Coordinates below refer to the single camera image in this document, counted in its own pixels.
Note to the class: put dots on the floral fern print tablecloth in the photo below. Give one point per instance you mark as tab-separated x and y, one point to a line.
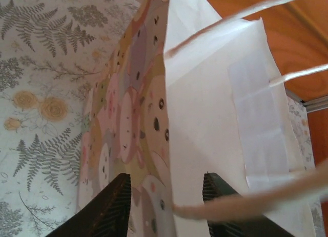
38	67

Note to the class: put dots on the white paper bag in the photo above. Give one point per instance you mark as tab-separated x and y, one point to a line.
205	119

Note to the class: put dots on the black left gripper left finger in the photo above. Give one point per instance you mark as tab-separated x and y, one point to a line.
102	216

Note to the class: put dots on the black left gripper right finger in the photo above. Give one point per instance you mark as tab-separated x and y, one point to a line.
230	229

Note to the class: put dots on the aluminium frame post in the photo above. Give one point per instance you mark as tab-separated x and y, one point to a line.
317	103

